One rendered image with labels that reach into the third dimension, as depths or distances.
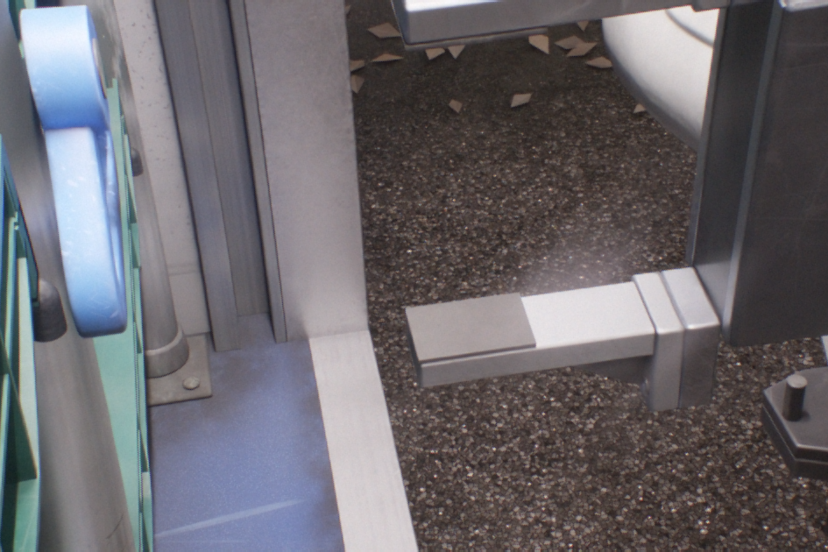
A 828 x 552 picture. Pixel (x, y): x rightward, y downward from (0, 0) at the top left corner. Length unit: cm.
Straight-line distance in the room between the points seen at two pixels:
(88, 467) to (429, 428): 144
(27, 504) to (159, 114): 65
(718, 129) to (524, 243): 172
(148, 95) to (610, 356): 54
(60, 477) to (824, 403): 44
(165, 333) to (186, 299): 4
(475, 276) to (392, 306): 13
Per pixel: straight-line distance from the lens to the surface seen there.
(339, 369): 110
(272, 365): 111
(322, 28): 97
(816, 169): 49
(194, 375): 110
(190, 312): 113
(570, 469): 191
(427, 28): 43
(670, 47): 83
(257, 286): 113
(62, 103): 43
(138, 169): 97
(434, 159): 238
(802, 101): 47
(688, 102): 82
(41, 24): 43
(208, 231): 105
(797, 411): 82
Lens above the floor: 140
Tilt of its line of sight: 40 degrees down
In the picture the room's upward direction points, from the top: 2 degrees counter-clockwise
